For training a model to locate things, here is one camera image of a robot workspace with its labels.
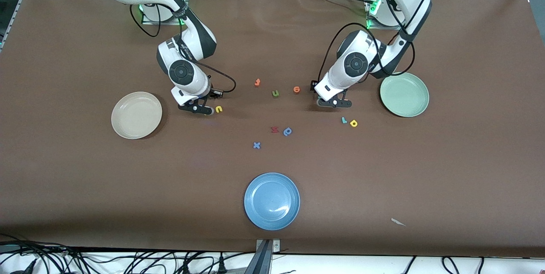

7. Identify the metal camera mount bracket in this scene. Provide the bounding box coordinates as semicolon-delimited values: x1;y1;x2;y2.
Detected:
255;239;281;274

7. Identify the brown table cover mat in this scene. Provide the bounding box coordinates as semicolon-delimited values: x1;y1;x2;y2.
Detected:
0;0;545;258

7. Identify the blue plate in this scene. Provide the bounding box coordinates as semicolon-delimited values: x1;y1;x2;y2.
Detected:
244;172;301;231

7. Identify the beige brown plate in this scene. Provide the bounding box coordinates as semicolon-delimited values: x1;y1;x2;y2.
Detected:
111;91;163;140

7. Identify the pale green plate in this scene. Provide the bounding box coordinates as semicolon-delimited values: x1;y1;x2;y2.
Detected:
380;72;430;118

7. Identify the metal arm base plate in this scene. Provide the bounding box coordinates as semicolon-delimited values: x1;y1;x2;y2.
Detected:
365;0;412;31
141;0;189;25

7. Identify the black floor cable bundle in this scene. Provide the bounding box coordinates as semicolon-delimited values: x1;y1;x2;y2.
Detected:
0;234;256;274

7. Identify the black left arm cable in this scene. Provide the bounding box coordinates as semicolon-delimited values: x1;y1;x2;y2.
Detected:
319;0;416;83

